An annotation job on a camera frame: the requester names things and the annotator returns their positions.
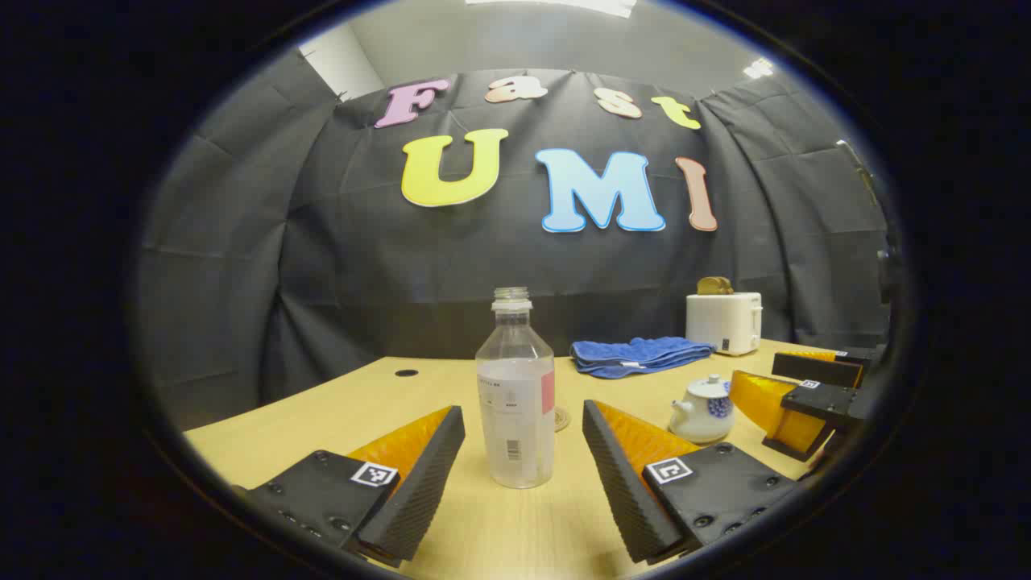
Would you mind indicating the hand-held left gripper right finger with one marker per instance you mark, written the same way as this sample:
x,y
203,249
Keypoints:
x,y
620,491

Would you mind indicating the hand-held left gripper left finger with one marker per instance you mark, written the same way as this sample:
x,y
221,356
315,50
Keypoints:
x,y
419,491

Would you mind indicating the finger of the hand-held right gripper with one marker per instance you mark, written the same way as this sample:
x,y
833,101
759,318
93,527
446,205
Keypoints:
x,y
813,370
826,403

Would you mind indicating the round wooden coaster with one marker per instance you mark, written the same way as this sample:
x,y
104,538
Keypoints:
x,y
561,419

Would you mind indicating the white blue-patterned teacup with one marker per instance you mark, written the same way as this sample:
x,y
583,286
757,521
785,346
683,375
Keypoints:
x,y
699,423

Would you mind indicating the clear plastic water bottle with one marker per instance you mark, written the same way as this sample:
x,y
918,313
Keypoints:
x,y
515,419

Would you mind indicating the white toaster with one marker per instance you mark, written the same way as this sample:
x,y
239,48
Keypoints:
x,y
721,322

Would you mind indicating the brown bread slice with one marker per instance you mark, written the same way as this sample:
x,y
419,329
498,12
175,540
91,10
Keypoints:
x,y
714,286

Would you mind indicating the folded blue towel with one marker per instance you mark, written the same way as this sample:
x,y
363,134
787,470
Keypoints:
x,y
636,357

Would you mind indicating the black backdrop cloth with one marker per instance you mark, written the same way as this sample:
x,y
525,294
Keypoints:
x,y
403,266

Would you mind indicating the ceiling light panel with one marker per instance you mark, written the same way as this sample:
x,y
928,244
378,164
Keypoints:
x,y
759,68

